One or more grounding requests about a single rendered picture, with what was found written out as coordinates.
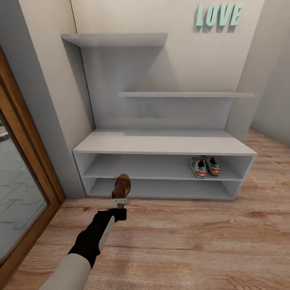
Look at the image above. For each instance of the door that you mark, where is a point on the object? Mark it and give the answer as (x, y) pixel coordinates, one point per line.
(30, 192)

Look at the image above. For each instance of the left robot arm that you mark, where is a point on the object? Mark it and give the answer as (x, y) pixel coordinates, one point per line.
(75, 268)

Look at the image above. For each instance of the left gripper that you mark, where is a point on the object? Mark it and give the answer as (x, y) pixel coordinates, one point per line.
(121, 213)

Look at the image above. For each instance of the decorative sign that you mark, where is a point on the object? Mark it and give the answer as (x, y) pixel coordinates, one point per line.
(224, 14)

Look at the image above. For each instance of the sandal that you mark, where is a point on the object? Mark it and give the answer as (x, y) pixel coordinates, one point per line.
(122, 189)

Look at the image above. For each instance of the gym shoe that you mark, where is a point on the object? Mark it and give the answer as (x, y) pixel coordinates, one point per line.
(198, 167)
(211, 164)

